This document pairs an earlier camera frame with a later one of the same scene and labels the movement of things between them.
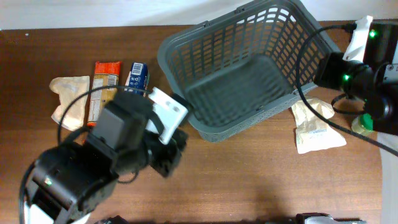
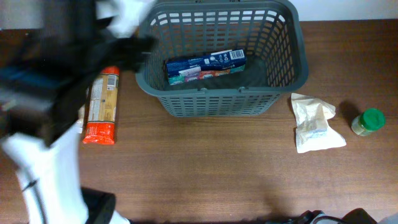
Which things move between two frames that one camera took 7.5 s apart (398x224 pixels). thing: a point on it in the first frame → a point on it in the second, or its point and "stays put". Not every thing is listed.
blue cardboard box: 138,79 → 206,66
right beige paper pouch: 312,134 stays put
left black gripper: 174,149 → 134,50
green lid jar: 362,124 stays put
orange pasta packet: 106,74 stays put
